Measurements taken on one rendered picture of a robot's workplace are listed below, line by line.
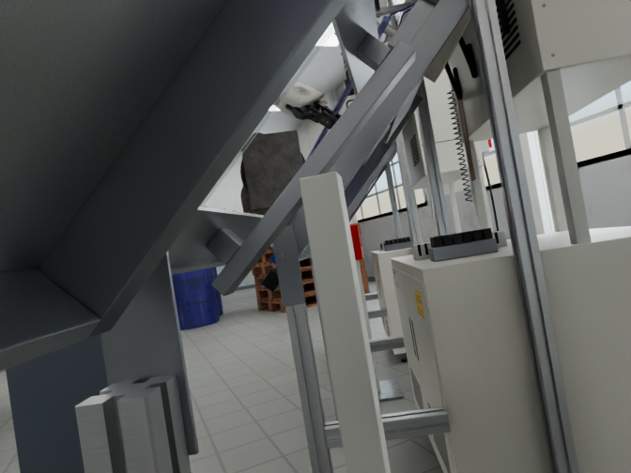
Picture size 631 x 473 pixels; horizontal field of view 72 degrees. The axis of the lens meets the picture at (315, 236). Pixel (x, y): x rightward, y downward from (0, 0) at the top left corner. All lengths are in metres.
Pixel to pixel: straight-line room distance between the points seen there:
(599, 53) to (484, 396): 0.77
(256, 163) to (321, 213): 6.54
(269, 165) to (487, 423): 6.41
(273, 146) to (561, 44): 6.35
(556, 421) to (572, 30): 0.82
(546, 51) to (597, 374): 0.70
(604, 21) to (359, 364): 0.90
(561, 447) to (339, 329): 0.59
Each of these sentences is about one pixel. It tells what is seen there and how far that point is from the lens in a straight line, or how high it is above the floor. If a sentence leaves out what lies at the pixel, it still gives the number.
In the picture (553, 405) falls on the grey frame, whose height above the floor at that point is 0.31.
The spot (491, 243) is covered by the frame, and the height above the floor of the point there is 0.64.
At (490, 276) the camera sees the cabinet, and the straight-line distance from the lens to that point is 1.02.
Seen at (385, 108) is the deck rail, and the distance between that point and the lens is 1.02.
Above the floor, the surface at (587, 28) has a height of 1.07.
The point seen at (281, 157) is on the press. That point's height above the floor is 2.27.
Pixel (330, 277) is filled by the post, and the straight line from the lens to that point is 0.66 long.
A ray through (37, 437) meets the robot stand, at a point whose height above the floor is 0.44.
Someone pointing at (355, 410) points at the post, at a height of 0.45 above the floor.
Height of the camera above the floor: 0.70
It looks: 2 degrees up
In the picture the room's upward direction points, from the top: 9 degrees counter-clockwise
